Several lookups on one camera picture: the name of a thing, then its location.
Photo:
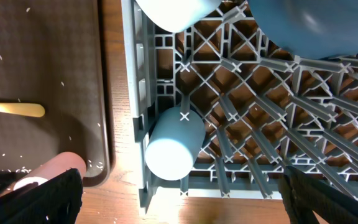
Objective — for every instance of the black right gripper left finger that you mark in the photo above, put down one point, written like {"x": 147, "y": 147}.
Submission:
{"x": 57, "y": 200}

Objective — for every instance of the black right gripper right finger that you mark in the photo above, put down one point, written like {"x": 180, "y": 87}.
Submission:
{"x": 304, "y": 198}

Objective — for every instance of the pink cup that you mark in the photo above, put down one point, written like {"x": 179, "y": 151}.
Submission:
{"x": 45, "y": 172}

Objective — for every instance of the blue cup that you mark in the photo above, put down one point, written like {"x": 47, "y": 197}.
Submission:
{"x": 174, "y": 144}

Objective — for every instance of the dark blue plate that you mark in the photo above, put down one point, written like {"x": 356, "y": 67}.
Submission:
{"x": 312, "y": 29}

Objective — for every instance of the light blue bowl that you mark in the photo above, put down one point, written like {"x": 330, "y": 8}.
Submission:
{"x": 177, "y": 15}

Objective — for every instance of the grey dishwasher rack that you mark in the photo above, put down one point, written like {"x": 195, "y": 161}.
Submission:
{"x": 261, "y": 105}

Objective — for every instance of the yellow plastic spoon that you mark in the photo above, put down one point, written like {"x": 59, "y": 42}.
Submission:
{"x": 23, "y": 109}

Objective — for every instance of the dark brown serving tray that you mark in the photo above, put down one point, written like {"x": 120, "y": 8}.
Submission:
{"x": 50, "y": 54}

